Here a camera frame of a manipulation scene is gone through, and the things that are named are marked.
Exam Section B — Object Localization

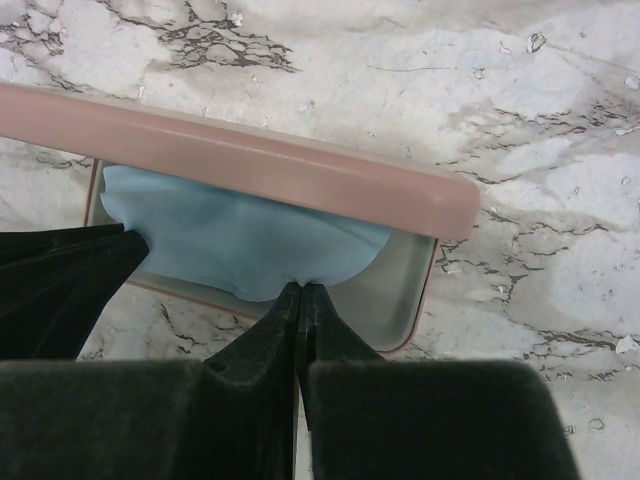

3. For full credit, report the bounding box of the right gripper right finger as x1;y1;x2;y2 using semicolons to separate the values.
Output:
298;285;579;479

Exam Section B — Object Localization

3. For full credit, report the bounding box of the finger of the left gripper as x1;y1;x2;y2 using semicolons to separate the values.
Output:
1;224;149;361

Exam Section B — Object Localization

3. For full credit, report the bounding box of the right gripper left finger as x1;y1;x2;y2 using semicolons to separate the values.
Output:
1;284;302;479

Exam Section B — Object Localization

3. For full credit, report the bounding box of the pink glasses case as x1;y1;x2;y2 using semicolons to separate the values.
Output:
1;83;480;352

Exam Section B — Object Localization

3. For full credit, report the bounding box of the light blue cleaning cloth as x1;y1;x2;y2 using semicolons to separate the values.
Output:
100;166;391;302

